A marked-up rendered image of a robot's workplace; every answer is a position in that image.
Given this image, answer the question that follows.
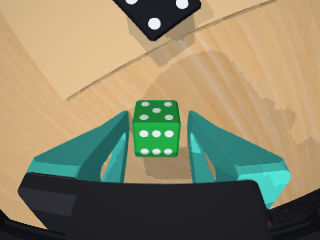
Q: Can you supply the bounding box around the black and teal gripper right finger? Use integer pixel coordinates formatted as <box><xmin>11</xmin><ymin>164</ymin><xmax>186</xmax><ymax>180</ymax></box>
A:
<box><xmin>187</xmin><ymin>110</ymin><xmax>291</xmax><ymax>210</ymax></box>

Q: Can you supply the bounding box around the green die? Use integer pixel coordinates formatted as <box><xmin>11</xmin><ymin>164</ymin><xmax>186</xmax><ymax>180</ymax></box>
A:
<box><xmin>132</xmin><ymin>100</ymin><xmax>181</xmax><ymax>157</ymax></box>

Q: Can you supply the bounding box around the black die with white pips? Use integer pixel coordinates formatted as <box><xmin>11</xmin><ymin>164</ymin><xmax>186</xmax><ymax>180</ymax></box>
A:
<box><xmin>113</xmin><ymin>0</ymin><xmax>202</xmax><ymax>41</ymax></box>

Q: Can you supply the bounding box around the beige flat mat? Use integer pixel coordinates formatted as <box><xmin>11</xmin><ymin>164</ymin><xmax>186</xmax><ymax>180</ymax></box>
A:
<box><xmin>0</xmin><ymin>0</ymin><xmax>269</xmax><ymax>100</ymax></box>

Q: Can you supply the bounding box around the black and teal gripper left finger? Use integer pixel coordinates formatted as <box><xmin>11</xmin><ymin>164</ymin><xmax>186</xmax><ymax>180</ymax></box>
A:
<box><xmin>25</xmin><ymin>110</ymin><xmax>130</xmax><ymax>183</ymax></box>

